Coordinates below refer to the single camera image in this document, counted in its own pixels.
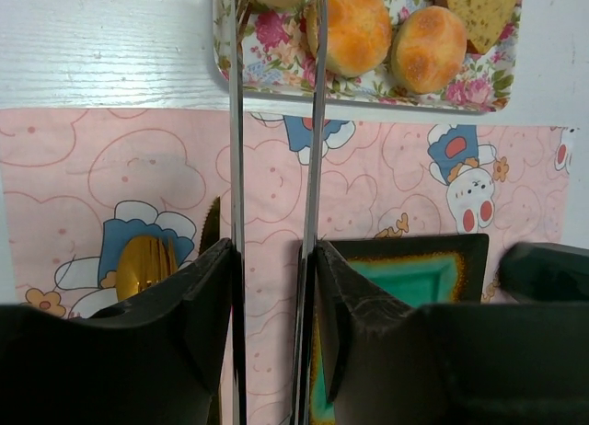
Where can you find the black teal square plate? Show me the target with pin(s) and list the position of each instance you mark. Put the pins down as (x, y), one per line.
(424, 269)

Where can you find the brown bread slice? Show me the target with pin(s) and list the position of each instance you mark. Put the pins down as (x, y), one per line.
(484, 20)

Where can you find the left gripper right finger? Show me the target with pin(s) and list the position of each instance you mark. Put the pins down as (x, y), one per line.
(386, 362)

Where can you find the round bun left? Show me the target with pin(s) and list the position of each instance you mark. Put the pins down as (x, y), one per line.
(359, 36)

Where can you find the round bun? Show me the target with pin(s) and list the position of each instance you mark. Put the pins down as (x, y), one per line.
(359, 36)
(428, 50)

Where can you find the silver metal tongs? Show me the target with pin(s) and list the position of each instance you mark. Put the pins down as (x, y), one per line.
(306, 275)

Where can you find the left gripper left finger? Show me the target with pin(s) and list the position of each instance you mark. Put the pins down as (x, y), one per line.
(155, 358)

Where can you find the round bun right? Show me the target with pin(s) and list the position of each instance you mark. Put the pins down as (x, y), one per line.
(428, 50)

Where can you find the floral rectangular tray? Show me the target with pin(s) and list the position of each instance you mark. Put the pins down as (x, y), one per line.
(277, 63)

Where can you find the pink cartoon placemat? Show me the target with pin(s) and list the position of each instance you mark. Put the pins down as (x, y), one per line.
(81, 185)

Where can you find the gold fork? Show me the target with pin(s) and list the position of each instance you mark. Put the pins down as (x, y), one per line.
(145, 261)

